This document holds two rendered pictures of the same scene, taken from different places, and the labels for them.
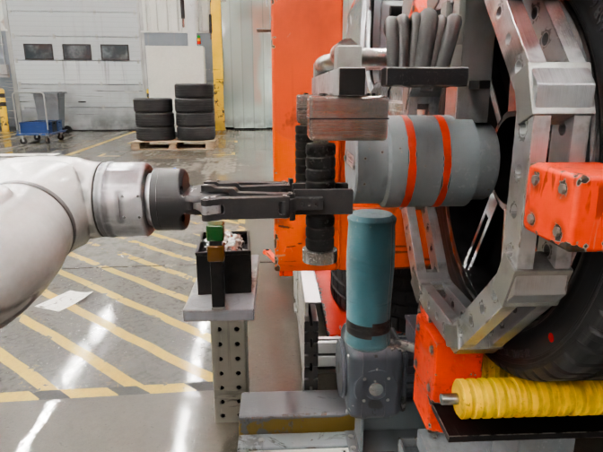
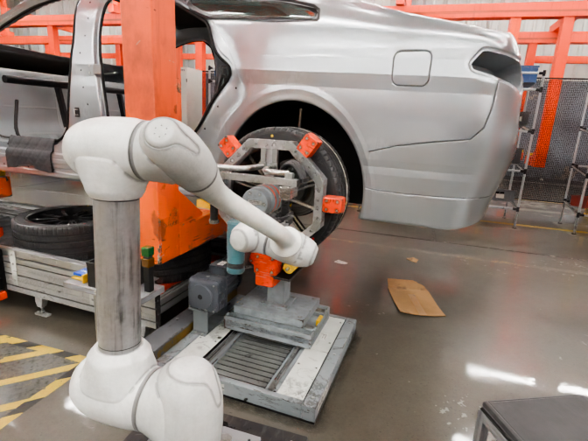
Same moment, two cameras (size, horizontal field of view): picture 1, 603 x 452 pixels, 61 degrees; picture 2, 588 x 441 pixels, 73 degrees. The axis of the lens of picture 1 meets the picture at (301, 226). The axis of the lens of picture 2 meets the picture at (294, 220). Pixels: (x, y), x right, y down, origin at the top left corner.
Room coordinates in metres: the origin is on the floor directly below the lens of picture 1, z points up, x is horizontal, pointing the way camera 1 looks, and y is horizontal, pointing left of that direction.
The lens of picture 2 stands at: (-0.04, 1.46, 1.22)
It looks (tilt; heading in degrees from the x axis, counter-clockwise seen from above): 14 degrees down; 292
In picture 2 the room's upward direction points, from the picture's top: 3 degrees clockwise
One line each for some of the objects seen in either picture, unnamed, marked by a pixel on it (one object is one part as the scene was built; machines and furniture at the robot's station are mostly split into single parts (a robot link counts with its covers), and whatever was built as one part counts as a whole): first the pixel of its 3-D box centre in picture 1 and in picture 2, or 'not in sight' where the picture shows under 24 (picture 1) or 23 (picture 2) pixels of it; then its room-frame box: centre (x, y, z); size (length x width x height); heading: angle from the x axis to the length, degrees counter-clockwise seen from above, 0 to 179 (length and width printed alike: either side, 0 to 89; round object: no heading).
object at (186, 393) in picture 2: not in sight; (186, 402); (0.50, 0.77, 0.53); 0.18 x 0.16 x 0.22; 9
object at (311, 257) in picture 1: (319, 199); (284, 215); (0.61, -0.02, 0.83); 0.04 x 0.04 x 0.16
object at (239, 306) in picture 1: (226, 282); (114, 286); (1.35, 0.21, 0.44); 0.43 x 0.17 x 0.03; 3
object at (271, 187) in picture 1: (249, 195); not in sight; (0.63, 0.06, 0.83); 0.11 x 0.01 x 0.04; 104
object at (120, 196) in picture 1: (131, 199); not in sight; (0.60, 0.20, 0.83); 0.09 x 0.06 x 0.09; 3
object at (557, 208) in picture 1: (583, 204); (333, 204); (0.48, -0.27, 0.85); 0.09 x 0.08 x 0.07; 3
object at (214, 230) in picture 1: (215, 230); (147, 250); (1.15, 0.20, 0.64); 0.04 x 0.04 x 0.04; 3
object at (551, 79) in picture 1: (461, 160); (269, 196); (0.79, -0.25, 0.85); 0.54 x 0.07 x 0.54; 3
